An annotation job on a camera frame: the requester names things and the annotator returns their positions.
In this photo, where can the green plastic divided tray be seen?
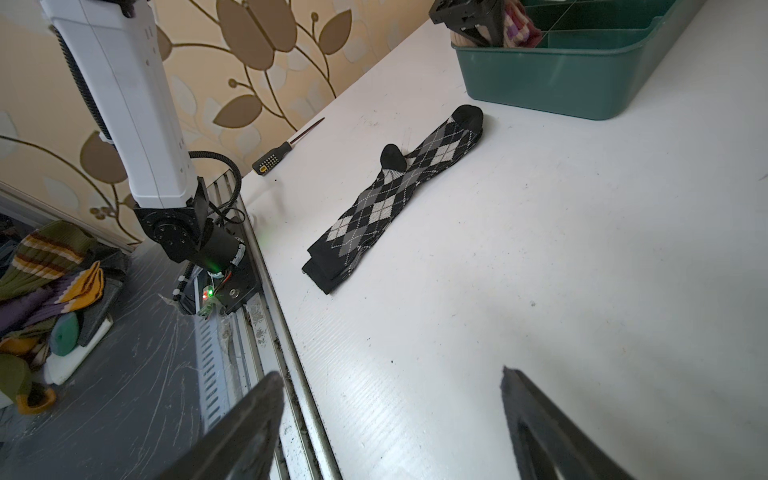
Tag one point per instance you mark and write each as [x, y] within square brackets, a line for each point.
[594, 56]

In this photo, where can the pile of colourful socks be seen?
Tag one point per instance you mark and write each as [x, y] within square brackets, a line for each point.
[55, 295]

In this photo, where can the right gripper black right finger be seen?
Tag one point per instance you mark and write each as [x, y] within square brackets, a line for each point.
[546, 443]

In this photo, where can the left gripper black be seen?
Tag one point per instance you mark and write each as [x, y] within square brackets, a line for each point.
[478, 20]

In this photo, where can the black yellow screwdriver on table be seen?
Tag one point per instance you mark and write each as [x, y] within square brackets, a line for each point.
[267, 162]

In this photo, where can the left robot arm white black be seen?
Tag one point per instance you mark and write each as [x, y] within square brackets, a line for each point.
[113, 51]

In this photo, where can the beige sock maroon purple stripes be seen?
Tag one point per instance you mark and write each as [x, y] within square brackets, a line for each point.
[518, 28]

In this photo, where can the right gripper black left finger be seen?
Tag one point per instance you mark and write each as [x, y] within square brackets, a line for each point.
[242, 444]

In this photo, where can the black grey argyle sock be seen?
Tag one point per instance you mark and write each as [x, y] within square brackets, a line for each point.
[339, 250]

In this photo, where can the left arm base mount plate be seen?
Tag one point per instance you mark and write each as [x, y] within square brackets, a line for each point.
[202, 294]

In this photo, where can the aluminium front rail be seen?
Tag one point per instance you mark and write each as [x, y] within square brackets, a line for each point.
[236, 350]

